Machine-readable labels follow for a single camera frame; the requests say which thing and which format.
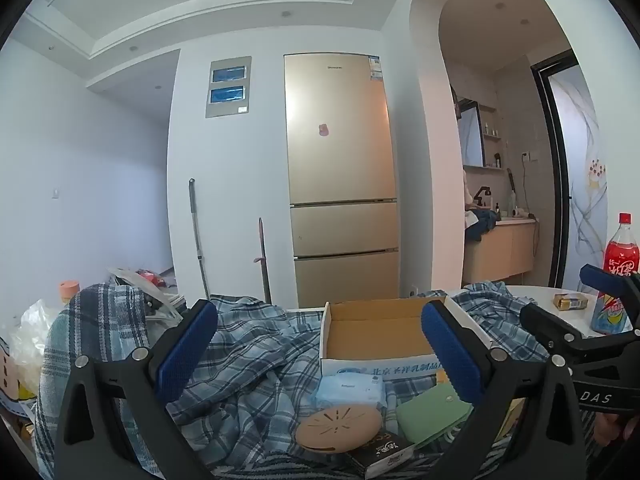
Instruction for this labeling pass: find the small black box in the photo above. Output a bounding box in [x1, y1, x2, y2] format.
[345, 432, 416, 480]

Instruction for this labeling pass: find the person's right hand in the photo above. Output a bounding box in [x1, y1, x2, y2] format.
[592, 410, 640, 448]

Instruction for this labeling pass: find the red soda bottle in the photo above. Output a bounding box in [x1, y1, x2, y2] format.
[590, 212, 640, 336]

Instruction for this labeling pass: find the bathroom wall shelf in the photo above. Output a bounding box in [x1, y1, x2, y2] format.
[480, 105, 503, 139]

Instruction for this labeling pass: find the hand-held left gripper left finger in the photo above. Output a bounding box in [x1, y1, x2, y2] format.
[54, 299, 219, 480]

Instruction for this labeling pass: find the clear plastic bag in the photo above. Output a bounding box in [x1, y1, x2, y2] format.
[10, 299, 63, 396]

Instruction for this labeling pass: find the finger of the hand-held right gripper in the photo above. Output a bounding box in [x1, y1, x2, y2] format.
[579, 263, 640, 322]
[520, 303, 592, 361]

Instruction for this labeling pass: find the green wallet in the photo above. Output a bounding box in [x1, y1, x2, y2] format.
[395, 382, 473, 448]

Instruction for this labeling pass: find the wall electrical panel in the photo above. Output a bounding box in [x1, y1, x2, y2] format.
[205, 56, 251, 119]

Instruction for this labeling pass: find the blue plaid blanket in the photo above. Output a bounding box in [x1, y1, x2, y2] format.
[35, 280, 601, 480]

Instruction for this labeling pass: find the gold three-door refrigerator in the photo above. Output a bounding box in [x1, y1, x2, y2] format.
[284, 52, 401, 309]

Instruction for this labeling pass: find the orange cup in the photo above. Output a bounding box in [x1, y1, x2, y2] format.
[57, 280, 81, 306]

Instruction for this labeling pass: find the blue wet wipes pack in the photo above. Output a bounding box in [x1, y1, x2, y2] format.
[314, 372, 386, 408]

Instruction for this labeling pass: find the small yellow pack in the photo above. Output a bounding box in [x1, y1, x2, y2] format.
[552, 292, 590, 311]

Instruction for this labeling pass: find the cardboard box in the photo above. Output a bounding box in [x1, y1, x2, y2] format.
[319, 294, 493, 378]

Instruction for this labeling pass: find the dark broom stick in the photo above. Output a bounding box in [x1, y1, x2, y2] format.
[256, 217, 272, 305]

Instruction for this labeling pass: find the black framed glass door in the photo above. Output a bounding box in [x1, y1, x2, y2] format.
[531, 50, 608, 291]

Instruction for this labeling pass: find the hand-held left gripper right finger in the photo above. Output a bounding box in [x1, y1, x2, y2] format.
[420, 299, 586, 480]

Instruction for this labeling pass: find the grey white bag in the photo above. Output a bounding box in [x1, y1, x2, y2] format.
[107, 266, 186, 322]

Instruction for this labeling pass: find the bathroom mirror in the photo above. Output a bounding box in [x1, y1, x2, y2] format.
[457, 100, 486, 167]

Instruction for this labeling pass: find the round tan perforated disc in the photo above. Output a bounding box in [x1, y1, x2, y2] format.
[295, 404, 383, 453]

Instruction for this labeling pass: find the grey mop handle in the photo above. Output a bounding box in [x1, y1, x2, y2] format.
[188, 178, 211, 301]

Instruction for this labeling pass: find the wooden vanity cabinet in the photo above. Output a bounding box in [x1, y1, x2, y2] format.
[462, 220, 538, 286]

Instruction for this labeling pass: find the blue cloth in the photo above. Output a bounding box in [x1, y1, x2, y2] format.
[465, 208, 501, 241]

